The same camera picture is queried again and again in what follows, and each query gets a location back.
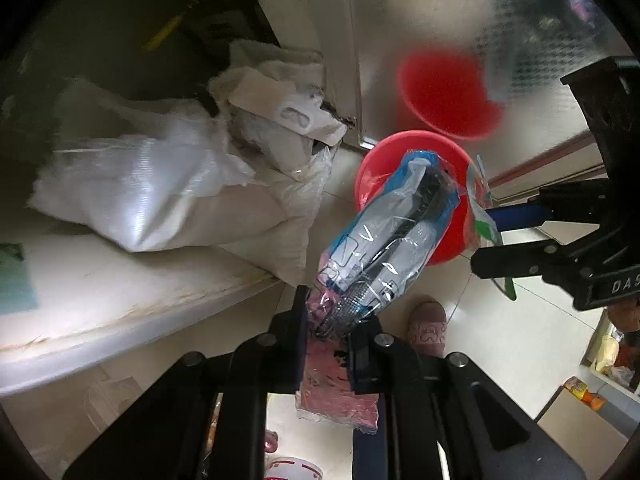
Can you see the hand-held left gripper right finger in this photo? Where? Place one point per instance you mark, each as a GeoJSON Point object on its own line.
{"type": "Point", "coordinates": [357, 362]}

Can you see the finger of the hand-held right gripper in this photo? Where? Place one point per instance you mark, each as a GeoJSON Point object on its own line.
{"type": "Point", "coordinates": [517, 216]}
{"type": "Point", "coordinates": [505, 262]}

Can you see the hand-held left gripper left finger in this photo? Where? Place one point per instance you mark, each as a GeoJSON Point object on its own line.
{"type": "Point", "coordinates": [300, 345]}

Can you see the clear blue plastic wrapper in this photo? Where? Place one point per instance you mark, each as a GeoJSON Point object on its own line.
{"type": "Point", "coordinates": [390, 230]}

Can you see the red plastic bucket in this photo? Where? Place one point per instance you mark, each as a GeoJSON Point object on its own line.
{"type": "Point", "coordinates": [372, 180]}

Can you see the pink slipper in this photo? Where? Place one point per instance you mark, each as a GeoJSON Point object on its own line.
{"type": "Point", "coordinates": [427, 325]}

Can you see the white paper tub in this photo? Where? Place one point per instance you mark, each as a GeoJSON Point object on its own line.
{"type": "Point", "coordinates": [292, 470]}

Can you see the cardboard box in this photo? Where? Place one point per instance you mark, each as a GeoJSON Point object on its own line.
{"type": "Point", "coordinates": [575, 415]}

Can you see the white woven sack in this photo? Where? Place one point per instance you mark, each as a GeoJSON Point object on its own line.
{"type": "Point", "coordinates": [150, 195]}

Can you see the white cabinet door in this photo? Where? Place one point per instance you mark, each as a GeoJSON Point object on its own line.
{"type": "Point", "coordinates": [345, 50]}

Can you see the white cardboard packaging insert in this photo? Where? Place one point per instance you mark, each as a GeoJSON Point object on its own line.
{"type": "Point", "coordinates": [260, 92]}

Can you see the teal sticker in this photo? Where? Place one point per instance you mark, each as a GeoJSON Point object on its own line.
{"type": "Point", "coordinates": [15, 280]}

